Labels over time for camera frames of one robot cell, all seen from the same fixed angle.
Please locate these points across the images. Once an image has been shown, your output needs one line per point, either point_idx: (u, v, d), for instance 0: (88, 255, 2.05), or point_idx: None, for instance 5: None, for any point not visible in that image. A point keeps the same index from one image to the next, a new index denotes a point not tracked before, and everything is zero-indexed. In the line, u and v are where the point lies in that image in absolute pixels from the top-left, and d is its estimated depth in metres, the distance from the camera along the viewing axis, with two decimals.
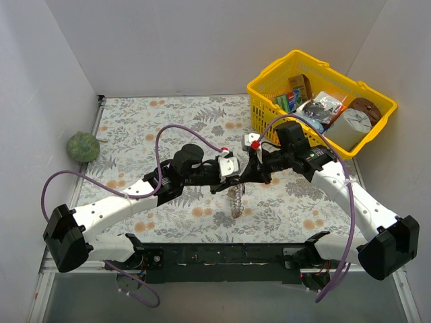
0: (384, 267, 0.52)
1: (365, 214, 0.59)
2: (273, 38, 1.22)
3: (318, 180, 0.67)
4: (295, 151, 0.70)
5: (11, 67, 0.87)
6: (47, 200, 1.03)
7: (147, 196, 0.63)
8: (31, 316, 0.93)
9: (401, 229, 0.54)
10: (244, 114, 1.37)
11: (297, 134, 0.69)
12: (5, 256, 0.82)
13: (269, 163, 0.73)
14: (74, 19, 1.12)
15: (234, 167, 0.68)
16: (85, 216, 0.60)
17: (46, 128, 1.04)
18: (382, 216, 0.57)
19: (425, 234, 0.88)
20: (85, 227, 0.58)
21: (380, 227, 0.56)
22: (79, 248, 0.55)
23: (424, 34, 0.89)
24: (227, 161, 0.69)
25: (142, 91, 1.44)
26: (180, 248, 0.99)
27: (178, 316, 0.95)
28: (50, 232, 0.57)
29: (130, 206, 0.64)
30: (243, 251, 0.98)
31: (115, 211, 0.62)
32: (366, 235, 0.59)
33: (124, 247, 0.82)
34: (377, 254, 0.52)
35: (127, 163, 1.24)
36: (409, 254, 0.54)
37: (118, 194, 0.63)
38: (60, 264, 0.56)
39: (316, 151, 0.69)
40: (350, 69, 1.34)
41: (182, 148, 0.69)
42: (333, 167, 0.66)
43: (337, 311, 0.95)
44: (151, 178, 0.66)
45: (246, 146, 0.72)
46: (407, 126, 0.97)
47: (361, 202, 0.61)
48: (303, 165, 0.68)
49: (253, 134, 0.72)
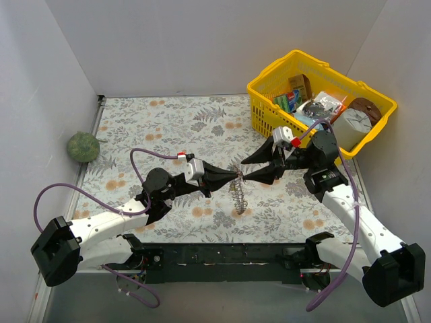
0: (386, 292, 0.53)
1: (369, 237, 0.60)
2: (272, 38, 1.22)
3: (327, 200, 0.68)
4: (316, 168, 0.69)
5: (11, 66, 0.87)
6: (47, 200, 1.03)
7: (140, 213, 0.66)
8: (32, 316, 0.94)
9: (407, 256, 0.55)
10: (244, 114, 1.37)
11: (329, 160, 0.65)
12: (5, 256, 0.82)
13: (289, 161, 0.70)
14: (73, 18, 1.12)
15: (192, 169, 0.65)
16: (82, 229, 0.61)
17: (46, 128, 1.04)
18: (387, 241, 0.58)
19: (423, 234, 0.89)
20: (82, 239, 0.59)
21: (382, 250, 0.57)
22: (71, 261, 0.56)
23: (425, 34, 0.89)
24: (186, 164, 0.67)
25: (142, 91, 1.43)
26: (181, 248, 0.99)
27: (178, 317, 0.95)
28: (42, 244, 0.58)
29: (124, 222, 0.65)
30: (242, 251, 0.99)
31: (110, 226, 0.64)
32: (369, 257, 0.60)
33: (121, 251, 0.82)
34: (378, 277, 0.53)
35: (127, 163, 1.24)
36: (415, 284, 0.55)
37: (114, 210, 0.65)
38: (48, 278, 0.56)
39: (329, 173, 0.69)
40: (350, 68, 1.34)
41: (148, 175, 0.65)
42: (343, 190, 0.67)
43: (337, 311, 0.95)
44: (143, 198, 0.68)
45: (281, 142, 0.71)
46: (408, 126, 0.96)
47: (366, 225, 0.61)
48: (315, 184, 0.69)
49: (288, 131, 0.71)
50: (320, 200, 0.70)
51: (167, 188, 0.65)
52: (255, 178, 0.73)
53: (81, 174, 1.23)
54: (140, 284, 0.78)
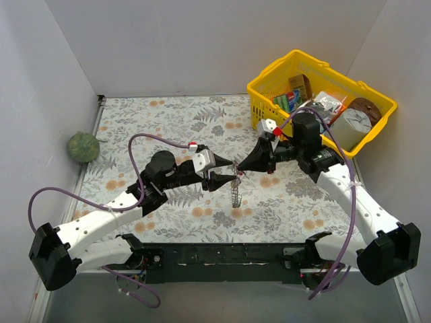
0: (382, 272, 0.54)
1: (366, 218, 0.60)
2: (272, 38, 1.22)
3: (322, 180, 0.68)
4: (306, 149, 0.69)
5: (10, 67, 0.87)
6: (46, 202, 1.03)
7: (132, 208, 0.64)
8: (32, 316, 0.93)
9: (402, 236, 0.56)
10: (244, 114, 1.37)
11: (314, 134, 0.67)
12: (5, 256, 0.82)
13: (280, 152, 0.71)
14: (73, 18, 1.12)
15: (205, 160, 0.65)
16: (70, 233, 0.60)
17: (46, 128, 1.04)
18: (383, 221, 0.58)
19: (423, 233, 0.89)
20: (71, 243, 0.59)
21: (379, 231, 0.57)
22: (65, 266, 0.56)
23: (425, 34, 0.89)
24: (197, 155, 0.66)
25: (142, 91, 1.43)
26: (180, 248, 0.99)
27: (178, 317, 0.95)
28: (36, 252, 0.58)
29: (114, 219, 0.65)
30: (243, 251, 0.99)
31: (100, 226, 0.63)
32: (366, 237, 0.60)
33: (121, 251, 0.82)
34: (374, 258, 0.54)
35: (127, 163, 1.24)
36: (408, 263, 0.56)
37: (103, 208, 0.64)
38: (48, 282, 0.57)
39: (324, 153, 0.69)
40: (350, 68, 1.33)
41: (152, 158, 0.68)
42: (340, 169, 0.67)
43: (337, 311, 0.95)
44: (135, 189, 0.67)
45: (264, 132, 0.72)
46: (408, 126, 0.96)
47: (363, 205, 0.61)
48: (310, 165, 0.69)
49: (271, 122, 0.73)
50: (315, 181, 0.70)
51: (170, 172, 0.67)
52: (250, 169, 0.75)
53: (81, 174, 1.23)
54: (141, 284, 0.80)
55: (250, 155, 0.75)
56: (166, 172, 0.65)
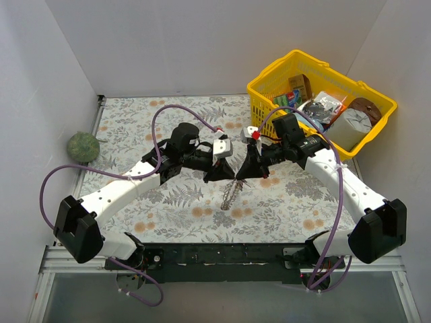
0: (372, 249, 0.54)
1: (353, 197, 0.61)
2: (272, 38, 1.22)
3: (310, 165, 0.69)
4: (289, 140, 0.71)
5: (10, 67, 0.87)
6: (47, 201, 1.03)
7: (150, 175, 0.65)
8: (31, 316, 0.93)
9: (389, 212, 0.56)
10: (244, 114, 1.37)
11: (291, 124, 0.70)
12: (4, 256, 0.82)
13: (268, 155, 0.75)
14: (73, 19, 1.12)
15: (225, 147, 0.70)
16: (95, 202, 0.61)
17: (46, 128, 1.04)
18: (370, 198, 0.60)
19: (424, 233, 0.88)
20: (97, 212, 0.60)
21: (366, 208, 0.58)
22: (93, 235, 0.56)
23: (425, 35, 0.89)
24: (219, 141, 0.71)
25: (142, 91, 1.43)
26: (180, 248, 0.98)
27: (177, 316, 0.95)
28: (61, 227, 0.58)
29: (135, 187, 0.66)
30: (243, 251, 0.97)
31: (122, 194, 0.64)
32: (355, 217, 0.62)
33: (127, 242, 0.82)
34: (363, 235, 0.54)
35: (127, 163, 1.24)
36: (398, 239, 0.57)
37: (122, 177, 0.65)
38: (79, 255, 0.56)
39: (310, 140, 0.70)
40: (349, 68, 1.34)
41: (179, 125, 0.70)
42: (325, 154, 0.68)
43: (337, 311, 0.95)
44: (150, 158, 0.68)
45: (246, 138, 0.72)
46: (408, 126, 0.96)
47: (350, 186, 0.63)
48: (297, 152, 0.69)
49: (252, 127, 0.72)
50: (304, 167, 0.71)
51: (193, 140, 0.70)
52: (246, 173, 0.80)
53: (81, 174, 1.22)
54: (153, 280, 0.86)
55: (246, 160, 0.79)
56: (190, 138, 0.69)
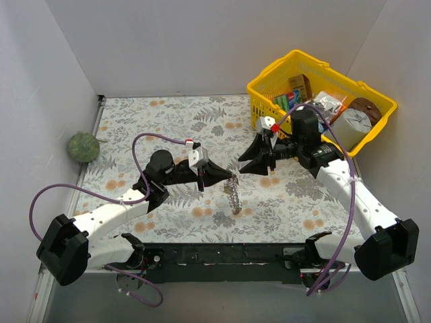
0: (379, 267, 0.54)
1: (364, 212, 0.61)
2: (272, 38, 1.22)
3: (322, 175, 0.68)
4: (305, 144, 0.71)
5: (10, 66, 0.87)
6: (47, 202, 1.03)
7: (141, 201, 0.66)
8: (31, 317, 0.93)
9: (399, 231, 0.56)
10: (244, 114, 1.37)
11: (312, 129, 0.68)
12: (5, 256, 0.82)
13: (279, 150, 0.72)
14: (73, 18, 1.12)
15: (199, 155, 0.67)
16: (86, 223, 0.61)
17: (46, 128, 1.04)
18: (382, 216, 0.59)
19: (425, 234, 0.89)
20: (88, 232, 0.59)
21: (378, 227, 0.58)
22: (83, 254, 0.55)
23: (425, 34, 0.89)
24: (192, 151, 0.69)
25: (142, 91, 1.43)
26: (180, 248, 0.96)
27: (178, 316, 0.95)
28: (48, 245, 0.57)
29: (126, 210, 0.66)
30: (243, 251, 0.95)
31: (113, 216, 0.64)
32: (364, 233, 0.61)
33: (124, 248, 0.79)
34: (372, 254, 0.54)
35: (127, 163, 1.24)
36: (406, 258, 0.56)
37: (114, 201, 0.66)
38: (62, 275, 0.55)
39: (324, 148, 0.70)
40: (350, 68, 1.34)
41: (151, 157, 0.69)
42: (340, 165, 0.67)
43: (337, 311, 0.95)
44: (140, 187, 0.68)
45: (262, 130, 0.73)
46: (408, 126, 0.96)
47: (362, 201, 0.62)
48: (309, 160, 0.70)
49: (270, 119, 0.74)
50: (315, 177, 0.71)
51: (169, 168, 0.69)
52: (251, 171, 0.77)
53: (81, 174, 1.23)
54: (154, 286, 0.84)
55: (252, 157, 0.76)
56: (165, 169, 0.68)
